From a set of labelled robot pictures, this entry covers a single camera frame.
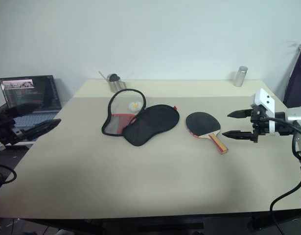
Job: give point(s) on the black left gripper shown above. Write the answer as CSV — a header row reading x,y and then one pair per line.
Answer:
x,y
2,127

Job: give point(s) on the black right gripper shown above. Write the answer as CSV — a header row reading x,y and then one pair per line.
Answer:
x,y
259,122

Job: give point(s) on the black rubber table tennis paddle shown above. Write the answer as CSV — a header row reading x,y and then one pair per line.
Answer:
x,y
201,123

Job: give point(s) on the black red mesh paddle case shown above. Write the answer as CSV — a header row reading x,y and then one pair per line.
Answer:
x,y
150,124

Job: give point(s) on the open grey laptop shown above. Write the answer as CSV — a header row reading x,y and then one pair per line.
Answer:
x,y
25,93

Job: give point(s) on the metal cylinder cup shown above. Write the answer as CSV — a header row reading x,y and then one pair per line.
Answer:
x,y
239,77

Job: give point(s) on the white yellow small ball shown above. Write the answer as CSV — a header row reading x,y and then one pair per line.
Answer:
x,y
135,106

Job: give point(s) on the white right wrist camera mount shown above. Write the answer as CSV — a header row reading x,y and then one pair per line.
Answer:
x,y
265,100

